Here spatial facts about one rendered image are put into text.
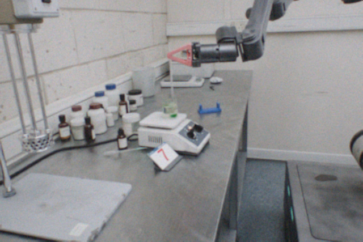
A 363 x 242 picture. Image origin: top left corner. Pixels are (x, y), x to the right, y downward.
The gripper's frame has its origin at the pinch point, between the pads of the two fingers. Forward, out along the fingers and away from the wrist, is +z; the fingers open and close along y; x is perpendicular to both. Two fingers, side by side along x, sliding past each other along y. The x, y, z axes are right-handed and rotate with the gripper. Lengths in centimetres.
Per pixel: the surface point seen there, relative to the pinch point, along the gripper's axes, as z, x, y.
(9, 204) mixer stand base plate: 35, 27, 33
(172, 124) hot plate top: 0.1, 19.8, 6.9
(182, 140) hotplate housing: -2.8, 24.0, 9.3
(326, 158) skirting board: -109, 100, -122
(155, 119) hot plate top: 5.8, 19.8, 1.7
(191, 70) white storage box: -6, 23, -110
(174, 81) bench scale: 5, 26, -87
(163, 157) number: 2.6, 26.6, 14.6
